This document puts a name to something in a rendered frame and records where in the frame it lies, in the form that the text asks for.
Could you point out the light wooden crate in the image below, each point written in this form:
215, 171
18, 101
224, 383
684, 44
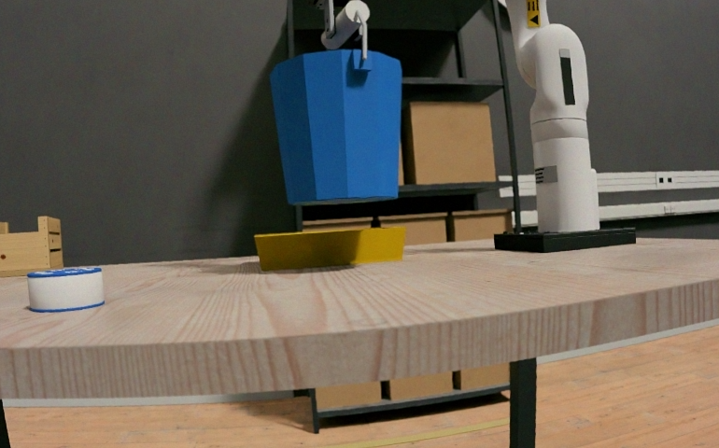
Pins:
23, 253

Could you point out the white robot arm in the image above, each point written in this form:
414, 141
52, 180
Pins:
566, 186

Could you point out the yellow square tray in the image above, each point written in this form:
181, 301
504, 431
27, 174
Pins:
329, 248

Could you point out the blue pail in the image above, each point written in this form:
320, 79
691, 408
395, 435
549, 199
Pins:
338, 116

